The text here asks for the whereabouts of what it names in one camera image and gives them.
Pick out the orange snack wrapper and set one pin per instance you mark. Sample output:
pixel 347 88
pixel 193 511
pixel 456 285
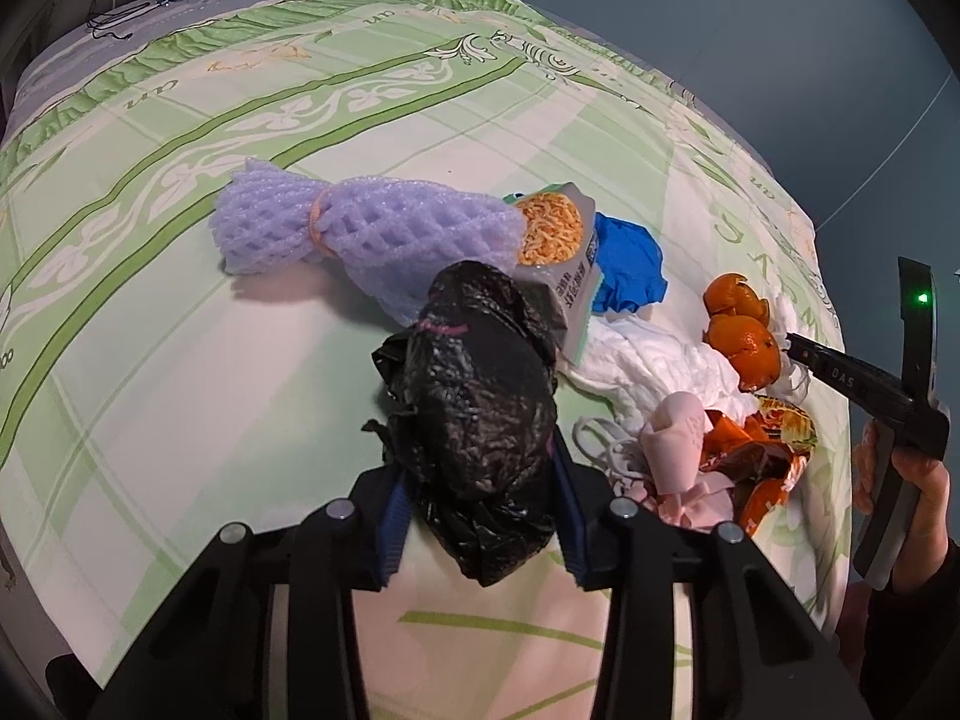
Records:
pixel 772 450

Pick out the black plastic bag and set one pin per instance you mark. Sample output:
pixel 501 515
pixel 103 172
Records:
pixel 465 420

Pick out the noodle print packet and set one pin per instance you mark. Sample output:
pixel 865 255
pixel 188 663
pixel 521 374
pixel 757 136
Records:
pixel 555 240

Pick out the green floral bed sheet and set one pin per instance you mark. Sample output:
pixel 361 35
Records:
pixel 225 390

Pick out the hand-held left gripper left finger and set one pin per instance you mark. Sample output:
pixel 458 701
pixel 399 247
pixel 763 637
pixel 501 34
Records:
pixel 394 532

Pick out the purple foam fruit net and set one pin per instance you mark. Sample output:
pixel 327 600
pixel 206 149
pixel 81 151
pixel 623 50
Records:
pixel 375 232

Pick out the person's right forearm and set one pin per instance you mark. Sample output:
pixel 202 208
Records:
pixel 915 637

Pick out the orange rubber band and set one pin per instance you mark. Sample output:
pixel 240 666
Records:
pixel 319 225

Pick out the large orange peel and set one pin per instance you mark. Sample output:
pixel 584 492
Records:
pixel 746 349

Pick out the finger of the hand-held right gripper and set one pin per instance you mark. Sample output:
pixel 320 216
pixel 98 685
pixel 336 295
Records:
pixel 847 375

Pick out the person's right hand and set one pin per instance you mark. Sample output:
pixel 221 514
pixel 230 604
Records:
pixel 928 517

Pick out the small orange peel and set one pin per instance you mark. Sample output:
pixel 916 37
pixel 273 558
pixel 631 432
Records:
pixel 731 296

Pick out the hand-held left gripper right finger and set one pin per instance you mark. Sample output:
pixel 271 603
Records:
pixel 568 521

